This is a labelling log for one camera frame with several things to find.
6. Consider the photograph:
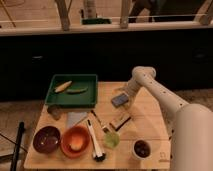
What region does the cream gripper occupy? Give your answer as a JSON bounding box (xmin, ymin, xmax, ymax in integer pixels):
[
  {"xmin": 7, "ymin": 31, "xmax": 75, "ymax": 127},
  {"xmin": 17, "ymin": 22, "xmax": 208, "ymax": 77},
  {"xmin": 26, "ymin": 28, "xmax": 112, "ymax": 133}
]
[{"xmin": 116, "ymin": 83, "xmax": 140, "ymax": 109}]

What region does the blue sponge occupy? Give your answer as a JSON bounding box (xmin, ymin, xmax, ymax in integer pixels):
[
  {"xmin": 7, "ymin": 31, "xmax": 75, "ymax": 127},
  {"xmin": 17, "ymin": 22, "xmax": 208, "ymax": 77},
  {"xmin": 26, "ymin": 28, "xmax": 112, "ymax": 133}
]
[{"xmin": 111, "ymin": 93, "xmax": 129, "ymax": 107}]

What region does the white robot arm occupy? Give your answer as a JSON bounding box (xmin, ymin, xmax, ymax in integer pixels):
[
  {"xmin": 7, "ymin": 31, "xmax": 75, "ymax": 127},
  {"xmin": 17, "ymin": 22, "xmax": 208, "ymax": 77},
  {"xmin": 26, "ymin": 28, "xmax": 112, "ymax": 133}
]
[{"xmin": 122, "ymin": 66, "xmax": 213, "ymax": 171}]

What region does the yellow ball in bowl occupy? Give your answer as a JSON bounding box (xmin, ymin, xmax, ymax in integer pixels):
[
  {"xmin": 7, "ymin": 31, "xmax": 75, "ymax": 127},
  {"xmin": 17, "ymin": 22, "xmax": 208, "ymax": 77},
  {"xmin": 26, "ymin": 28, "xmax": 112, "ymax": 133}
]
[{"xmin": 70, "ymin": 140, "xmax": 83, "ymax": 151}]

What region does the orange bowl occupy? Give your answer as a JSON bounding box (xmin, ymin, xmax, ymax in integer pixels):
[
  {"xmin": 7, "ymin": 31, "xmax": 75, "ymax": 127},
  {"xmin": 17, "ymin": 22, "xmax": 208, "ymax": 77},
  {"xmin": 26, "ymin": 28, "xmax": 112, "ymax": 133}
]
[{"xmin": 60, "ymin": 126, "xmax": 90, "ymax": 159}]

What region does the purple bowl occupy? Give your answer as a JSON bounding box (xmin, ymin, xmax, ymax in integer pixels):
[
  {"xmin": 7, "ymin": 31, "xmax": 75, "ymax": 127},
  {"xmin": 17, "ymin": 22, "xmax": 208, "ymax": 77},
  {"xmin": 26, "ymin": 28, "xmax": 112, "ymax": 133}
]
[{"xmin": 33, "ymin": 126, "xmax": 61, "ymax": 154}]

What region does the wooden block with black stripe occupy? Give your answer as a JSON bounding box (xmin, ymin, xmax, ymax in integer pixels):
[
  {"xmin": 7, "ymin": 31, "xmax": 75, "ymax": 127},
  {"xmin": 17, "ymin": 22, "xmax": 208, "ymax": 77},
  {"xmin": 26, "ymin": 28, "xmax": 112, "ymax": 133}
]
[{"xmin": 110, "ymin": 112, "xmax": 131, "ymax": 131}]

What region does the green plastic tray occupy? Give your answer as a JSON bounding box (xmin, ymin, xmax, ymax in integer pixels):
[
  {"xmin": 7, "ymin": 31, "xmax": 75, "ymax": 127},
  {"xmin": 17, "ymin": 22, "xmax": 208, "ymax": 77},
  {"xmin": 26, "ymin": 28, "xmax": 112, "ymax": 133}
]
[{"xmin": 45, "ymin": 74, "xmax": 98, "ymax": 108}]

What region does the small metal spoon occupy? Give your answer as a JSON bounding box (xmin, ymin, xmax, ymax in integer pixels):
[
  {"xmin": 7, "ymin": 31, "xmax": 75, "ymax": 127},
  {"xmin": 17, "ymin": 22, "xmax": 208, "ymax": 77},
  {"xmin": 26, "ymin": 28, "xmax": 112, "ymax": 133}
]
[{"xmin": 91, "ymin": 110, "xmax": 109, "ymax": 133}]

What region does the green plastic cup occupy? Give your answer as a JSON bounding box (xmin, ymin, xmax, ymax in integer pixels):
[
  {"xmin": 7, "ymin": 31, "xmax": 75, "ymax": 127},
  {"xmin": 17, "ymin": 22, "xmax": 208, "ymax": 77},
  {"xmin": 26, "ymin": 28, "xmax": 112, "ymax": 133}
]
[{"xmin": 104, "ymin": 132, "xmax": 120, "ymax": 149}]

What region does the green pea pod toy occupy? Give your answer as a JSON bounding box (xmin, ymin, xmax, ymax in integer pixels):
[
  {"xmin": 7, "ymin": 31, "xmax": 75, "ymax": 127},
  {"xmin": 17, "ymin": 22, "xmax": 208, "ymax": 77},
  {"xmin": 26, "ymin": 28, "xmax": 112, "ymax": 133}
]
[{"xmin": 66, "ymin": 87, "xmax": 88, "ymax": 94}]

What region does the white cup with dark contents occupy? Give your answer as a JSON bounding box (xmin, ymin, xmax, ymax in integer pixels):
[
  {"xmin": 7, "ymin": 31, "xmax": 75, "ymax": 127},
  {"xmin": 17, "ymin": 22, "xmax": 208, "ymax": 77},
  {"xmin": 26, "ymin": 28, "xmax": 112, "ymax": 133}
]
[{"xmin": 132, "ymin": 140, "xmax": 151, "ymax": 159}]

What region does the yellow corn cob toy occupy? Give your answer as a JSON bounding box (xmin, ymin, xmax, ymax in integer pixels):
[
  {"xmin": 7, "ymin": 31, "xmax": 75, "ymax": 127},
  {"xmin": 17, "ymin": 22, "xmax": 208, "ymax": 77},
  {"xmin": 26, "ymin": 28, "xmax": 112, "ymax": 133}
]
[{"xmin": 54, "ymin": 81, "xmax": 72, "ymax": 93}]

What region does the grey cloth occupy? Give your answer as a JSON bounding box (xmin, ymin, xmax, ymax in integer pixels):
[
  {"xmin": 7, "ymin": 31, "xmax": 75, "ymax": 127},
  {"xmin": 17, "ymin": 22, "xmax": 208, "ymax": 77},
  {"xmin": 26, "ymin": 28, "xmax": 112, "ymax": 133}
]
[{"xmin": 66, "ymin": 112, "xmax": 87, "ymax": 128}]

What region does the brown rock-like object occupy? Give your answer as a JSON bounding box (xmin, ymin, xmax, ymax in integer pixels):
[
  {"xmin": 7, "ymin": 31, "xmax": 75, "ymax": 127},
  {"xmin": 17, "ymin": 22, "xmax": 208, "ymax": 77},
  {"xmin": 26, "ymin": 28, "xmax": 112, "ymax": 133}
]
[{"xmin": 47, "ymin": 105, "xmax": 61, "ymax": 120}]

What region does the green object on shelf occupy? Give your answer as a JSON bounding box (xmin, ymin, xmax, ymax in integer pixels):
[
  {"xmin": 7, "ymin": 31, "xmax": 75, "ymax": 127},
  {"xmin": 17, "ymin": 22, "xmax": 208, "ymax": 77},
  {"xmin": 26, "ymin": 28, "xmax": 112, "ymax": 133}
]
[{"xmin": 82, "ymin": 18, "xmax": 111, "ymax": 25}]

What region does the black pole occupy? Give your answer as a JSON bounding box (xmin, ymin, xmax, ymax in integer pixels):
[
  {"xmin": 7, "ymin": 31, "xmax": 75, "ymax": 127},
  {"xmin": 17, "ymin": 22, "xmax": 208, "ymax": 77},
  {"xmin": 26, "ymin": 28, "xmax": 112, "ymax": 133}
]
[{"xmin": 10, "ymin": 122, "xmax": 25, "ymax": 171}]

